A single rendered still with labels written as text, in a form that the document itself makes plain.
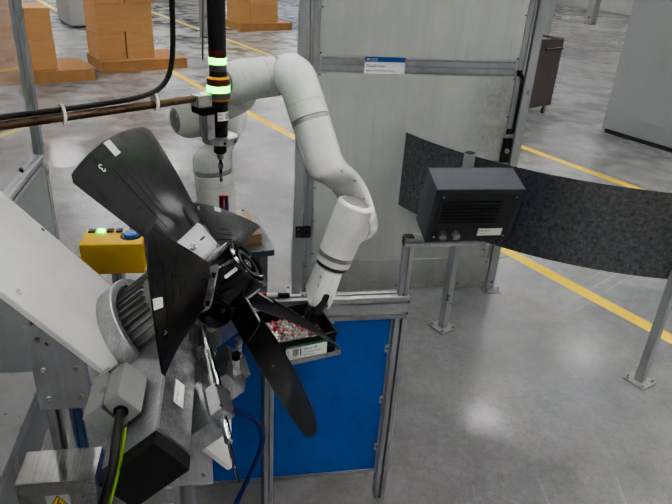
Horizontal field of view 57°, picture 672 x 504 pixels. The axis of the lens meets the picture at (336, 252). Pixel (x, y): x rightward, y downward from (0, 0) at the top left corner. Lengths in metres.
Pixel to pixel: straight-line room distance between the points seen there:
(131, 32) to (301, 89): 8.12
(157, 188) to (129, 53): 8.28
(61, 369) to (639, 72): 6.90
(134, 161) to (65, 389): 0.47
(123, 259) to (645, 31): 6.52
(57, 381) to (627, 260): 2.40
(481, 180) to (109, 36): 7.99
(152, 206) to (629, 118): 6.76
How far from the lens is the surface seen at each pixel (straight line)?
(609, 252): 3.01
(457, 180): 1.77
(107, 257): 1.75
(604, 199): 2.91
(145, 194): 1.25
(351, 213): 1.37
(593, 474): 2.78
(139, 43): 9.54
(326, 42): 3.07
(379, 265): 3.52
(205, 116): 1.23
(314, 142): 1.40
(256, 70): 1.56
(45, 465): 1.45
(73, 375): 1.34
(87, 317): 1.28
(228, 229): 1.47
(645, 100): 7.53
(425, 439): 2.69
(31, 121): 1.09
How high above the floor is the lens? 1.82
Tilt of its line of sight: 27 degrees down
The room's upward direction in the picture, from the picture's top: 4 degrees clockwise
